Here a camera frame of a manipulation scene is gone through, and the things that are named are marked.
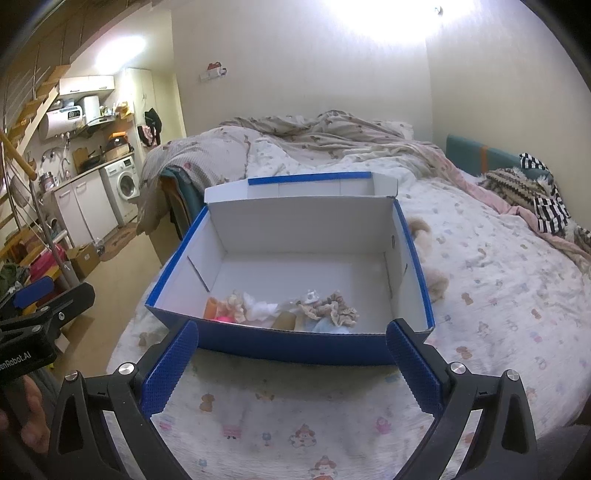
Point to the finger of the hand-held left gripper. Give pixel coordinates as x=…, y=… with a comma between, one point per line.
x=32, y=293
x=69, y=304

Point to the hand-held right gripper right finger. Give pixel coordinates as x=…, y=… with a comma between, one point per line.
x=413, y=369

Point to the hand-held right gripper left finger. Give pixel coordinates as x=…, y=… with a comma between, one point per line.
x=171, y=374

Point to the orange soft toy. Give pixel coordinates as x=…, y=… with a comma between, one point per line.
x=212, y=308

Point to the pink soft toy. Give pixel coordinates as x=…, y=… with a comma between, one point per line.
x=226, y=318

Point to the peach frilly cloth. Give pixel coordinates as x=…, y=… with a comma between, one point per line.
x=233, y=304

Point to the light blue plush toy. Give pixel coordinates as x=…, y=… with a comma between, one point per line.
x=325, y=326

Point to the beige scrunchie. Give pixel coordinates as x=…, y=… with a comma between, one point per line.
x=330, y=309

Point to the white fluffy cloth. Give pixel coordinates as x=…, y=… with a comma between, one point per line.
x=258, y=307

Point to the tan soft toy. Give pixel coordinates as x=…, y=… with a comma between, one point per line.
x=284, y=321

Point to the small clear plastic piece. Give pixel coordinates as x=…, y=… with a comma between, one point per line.
x=310, y=295

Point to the blue and white cardboard box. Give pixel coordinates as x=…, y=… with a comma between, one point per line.
x=295, y=258

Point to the person's left hand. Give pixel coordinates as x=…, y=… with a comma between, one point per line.
x=36, y=415

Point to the red storage box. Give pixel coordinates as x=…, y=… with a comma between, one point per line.
x=44, y=265

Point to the brown cardboard box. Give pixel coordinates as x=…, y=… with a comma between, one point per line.
x=85, y=261

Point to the metal stair railing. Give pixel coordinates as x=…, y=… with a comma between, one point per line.
x=46, y=217

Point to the brown door mat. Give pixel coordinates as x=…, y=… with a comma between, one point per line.
x=117, y=240

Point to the cream plush toy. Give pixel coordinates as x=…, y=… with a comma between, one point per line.
x=436, y=279

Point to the white kitchen cabinet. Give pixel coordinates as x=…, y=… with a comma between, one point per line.
x=87, y=207

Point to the bed with patterned sheet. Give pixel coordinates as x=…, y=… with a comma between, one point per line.
x=485, y=300

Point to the white washing machine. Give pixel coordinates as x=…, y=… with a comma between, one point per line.
x=127, y=184

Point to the black frying pan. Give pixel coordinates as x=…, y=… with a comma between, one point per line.
x=92, y=161

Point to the teal cloth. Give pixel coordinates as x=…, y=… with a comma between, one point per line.
x=182, y=194

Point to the white water heater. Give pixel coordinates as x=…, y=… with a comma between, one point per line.
x=60, y=120

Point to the white range hood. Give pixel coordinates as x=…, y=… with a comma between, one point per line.
x=94, y=110

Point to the black hanging bag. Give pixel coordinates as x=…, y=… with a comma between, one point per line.
x=152, y=124

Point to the pink blanket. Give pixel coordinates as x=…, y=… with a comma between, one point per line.
x=461, y=175

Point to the wooden staircase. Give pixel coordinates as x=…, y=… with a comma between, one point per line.
x=51, y=87

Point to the black and white striped cloth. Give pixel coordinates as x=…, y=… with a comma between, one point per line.
x=549, y=207

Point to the beige crochet blanket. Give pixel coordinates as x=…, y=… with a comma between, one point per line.
x=512, y=182

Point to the teal headboard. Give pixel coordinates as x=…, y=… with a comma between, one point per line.
x=466, y=150

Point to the beige printed duvet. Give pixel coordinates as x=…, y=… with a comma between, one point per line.
x=286, y=134

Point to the white wall cabinet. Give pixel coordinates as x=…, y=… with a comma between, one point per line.
x=87, y=85

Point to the white wall fixture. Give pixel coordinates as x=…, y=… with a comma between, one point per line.
x=213, y=73

